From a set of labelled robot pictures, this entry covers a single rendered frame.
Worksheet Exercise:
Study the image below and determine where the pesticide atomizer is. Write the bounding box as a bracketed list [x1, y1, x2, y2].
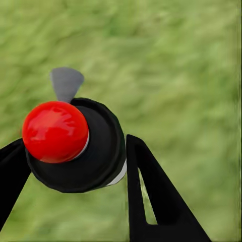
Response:
[22, 67, 127, 193]

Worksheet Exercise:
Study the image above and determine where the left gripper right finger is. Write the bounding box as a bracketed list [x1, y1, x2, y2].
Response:
[126, 134, 211, 242]

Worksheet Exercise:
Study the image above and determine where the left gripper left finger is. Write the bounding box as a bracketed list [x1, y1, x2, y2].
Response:
[0, 138, 32, 232]

